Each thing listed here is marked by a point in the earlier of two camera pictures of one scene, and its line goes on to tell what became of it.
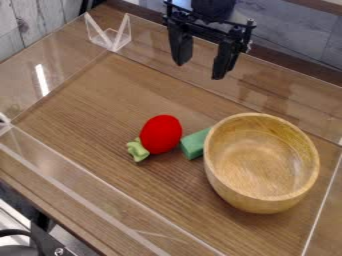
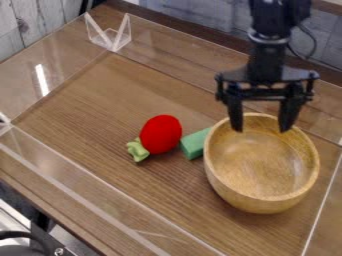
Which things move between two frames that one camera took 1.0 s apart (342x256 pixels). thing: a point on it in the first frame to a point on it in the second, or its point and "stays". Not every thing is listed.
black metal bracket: x=44 y=244 stays
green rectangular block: x=192 y=144 stays
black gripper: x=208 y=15 to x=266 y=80
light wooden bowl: x=262 y=160 stays
